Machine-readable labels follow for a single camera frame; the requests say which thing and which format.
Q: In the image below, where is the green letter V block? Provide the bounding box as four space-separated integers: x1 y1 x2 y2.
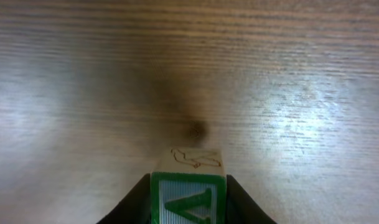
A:
150 147 227 224

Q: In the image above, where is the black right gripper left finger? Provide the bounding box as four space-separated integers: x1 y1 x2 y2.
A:
97 174 151 224

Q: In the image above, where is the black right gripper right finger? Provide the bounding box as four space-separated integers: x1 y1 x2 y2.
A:
225 175 276 224

